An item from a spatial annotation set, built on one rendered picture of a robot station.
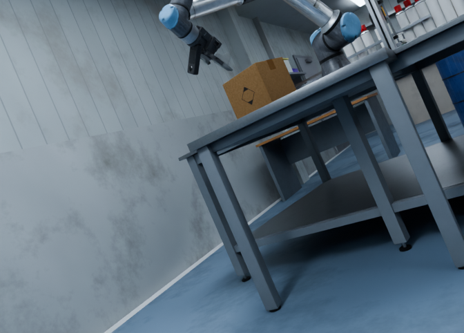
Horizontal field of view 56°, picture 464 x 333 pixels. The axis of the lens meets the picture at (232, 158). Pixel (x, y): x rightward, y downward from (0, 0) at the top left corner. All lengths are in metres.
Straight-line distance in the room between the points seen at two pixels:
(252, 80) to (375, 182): 0.88
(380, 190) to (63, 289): 1.98
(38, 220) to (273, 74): 1.71
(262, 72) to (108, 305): 1.84
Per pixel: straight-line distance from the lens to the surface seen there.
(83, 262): 3.13
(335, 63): 2.06
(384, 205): 2.08
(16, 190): 2.99
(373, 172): 2.04
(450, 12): 2.49
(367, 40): 2.60
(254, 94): 2.44
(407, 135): 1.66
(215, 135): 1.86
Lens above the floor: 0.67
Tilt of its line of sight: 1 degrees up
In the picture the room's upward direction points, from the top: 24 degrees counter-clockwise
